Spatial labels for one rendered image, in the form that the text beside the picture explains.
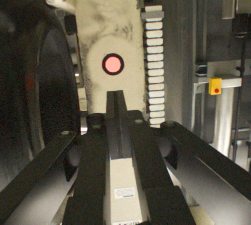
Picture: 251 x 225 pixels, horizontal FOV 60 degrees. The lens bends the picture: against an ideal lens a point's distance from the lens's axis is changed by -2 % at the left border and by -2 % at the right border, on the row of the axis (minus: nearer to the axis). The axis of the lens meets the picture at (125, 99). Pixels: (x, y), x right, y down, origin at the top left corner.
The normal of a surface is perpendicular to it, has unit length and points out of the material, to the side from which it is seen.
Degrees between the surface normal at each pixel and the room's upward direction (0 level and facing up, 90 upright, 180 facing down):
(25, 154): 95
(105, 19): 90
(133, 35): 90
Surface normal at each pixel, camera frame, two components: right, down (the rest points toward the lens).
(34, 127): 0.99, -0.07
